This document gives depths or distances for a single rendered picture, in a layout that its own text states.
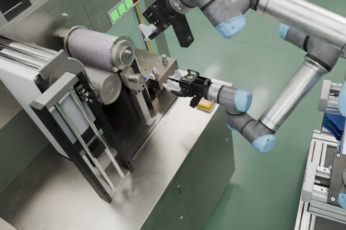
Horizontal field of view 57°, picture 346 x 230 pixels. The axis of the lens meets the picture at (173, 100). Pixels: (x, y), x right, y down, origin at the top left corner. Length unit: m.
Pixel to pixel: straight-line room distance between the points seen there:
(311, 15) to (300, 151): 1.60
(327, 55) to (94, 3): 1.01
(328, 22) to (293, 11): 0.09
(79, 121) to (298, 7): 0.71
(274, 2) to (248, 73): 2.03
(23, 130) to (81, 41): 0.45
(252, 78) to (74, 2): 1.80
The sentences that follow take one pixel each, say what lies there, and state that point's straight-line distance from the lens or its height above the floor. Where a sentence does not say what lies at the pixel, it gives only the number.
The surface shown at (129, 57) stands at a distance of 1.26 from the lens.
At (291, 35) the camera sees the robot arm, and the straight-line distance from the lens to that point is 1.21.
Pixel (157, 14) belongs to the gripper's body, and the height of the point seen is 1.49.
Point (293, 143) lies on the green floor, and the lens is 2.43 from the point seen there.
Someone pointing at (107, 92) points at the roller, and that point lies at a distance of 1.24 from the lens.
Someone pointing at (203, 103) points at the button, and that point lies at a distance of 1.43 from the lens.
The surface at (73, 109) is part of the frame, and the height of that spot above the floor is 1.33.
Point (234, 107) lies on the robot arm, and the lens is 1.15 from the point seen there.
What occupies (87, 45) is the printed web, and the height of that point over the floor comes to 1.30.
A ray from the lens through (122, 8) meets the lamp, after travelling 1.71.
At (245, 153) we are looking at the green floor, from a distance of 2.36.
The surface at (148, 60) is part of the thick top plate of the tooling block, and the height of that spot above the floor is 1.03.
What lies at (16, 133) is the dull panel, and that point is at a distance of 1.47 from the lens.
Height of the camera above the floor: 1.97
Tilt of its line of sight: 45 degrees down
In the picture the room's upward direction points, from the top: 16 degrees counter-clockwise
